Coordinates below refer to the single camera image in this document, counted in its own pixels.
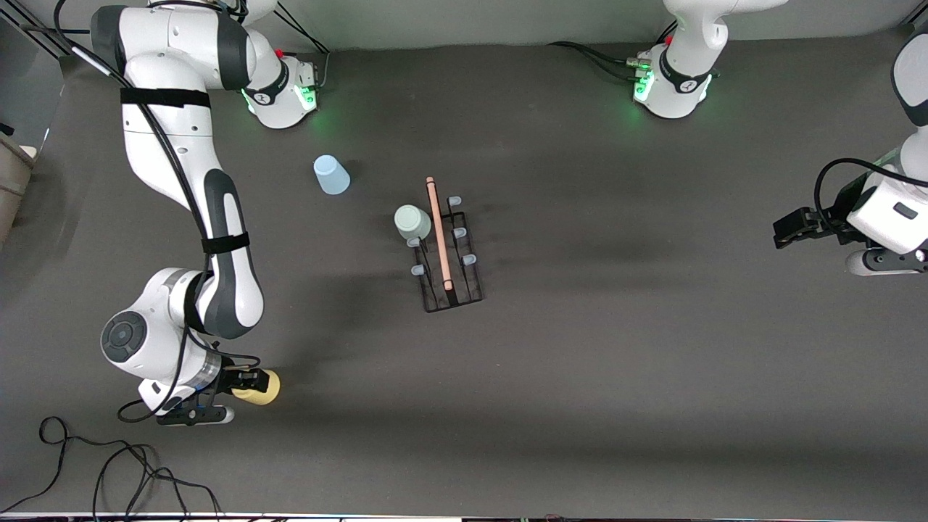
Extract black left arm wrist cable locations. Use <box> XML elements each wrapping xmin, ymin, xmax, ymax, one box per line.
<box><xmin>813</xmin><ymin>157</ymin><xmax>928</xmax><ymax>234</ymax></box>

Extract dark metal frame rail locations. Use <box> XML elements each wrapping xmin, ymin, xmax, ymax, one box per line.
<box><xmin>7</xmin><ymin>0</ymin><xmax>75</xmax><ymax>59</ymax></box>

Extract pale green plastic cup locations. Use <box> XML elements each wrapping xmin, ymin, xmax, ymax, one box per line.
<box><xmin>393</xmin><ymin>204</ymin><xmax>433</xmax><ymax>242</ymax></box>

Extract thin black loose cable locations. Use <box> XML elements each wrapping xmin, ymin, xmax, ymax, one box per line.
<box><xmin>0</xmin><ymin>416</ymin><xmax>223</xmax><ymax>522</ymax></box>

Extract dark grey table mat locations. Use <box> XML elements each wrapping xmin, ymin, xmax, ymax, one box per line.
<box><xmin>0</xmin><ymin>28</ymin><xmax>928</xmax><ymax>518</ymax></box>

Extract black right arm base cables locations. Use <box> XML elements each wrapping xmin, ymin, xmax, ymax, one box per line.
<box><xmin>275</xmin><ymin>0</ymin><xmax>331</xmax><ymax>94</ymax></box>

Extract beige box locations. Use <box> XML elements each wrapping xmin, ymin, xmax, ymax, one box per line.
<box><xmin>0</xmin><ymin>133</ymin><xmax>38</xmax><ymax>244</ymax></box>

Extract black wire cup holder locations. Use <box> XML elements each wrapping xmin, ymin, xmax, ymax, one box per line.
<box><xmin>407</xmin><ymin>176</ymin><xmax>486</xmax><ymax>315</ymax></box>

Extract light blue plastic cup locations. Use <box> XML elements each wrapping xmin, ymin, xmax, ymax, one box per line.
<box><xmin>312</xmin><ymin>154</ymin><xmax>352</xmax><ymax>196</ymax></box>

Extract yellow plastic cup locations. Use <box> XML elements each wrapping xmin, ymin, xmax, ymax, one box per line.
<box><xmin>230</xmin><ymin>369</ymin><xmax>282</xmax><ymax>407</ymax></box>

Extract black left arm base cables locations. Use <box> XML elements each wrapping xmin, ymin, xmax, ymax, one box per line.
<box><xmin>547</xmin><ymin>22</ymin><xmax>679</xmax><ymax>82</ymax></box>

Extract black arm base cables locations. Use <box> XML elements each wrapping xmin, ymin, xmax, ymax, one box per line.
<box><xmin>275</xmin><ymin>0</ymin><xmax>331</xmax><ymax>94</ymax></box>
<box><xmin>547</xmin><ymin>22</ymin><xmax>679</xmax><ymax>82</ymax></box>

